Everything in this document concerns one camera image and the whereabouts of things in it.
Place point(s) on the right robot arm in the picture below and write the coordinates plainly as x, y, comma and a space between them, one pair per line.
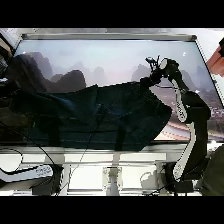
193, 113

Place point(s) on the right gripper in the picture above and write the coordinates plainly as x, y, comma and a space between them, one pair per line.
152, 80

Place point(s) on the black garment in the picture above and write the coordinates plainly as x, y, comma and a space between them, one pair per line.
110, 116

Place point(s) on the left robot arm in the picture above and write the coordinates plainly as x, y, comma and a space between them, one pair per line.
26, 173

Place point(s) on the silver frame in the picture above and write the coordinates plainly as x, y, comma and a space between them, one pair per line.
133, 160

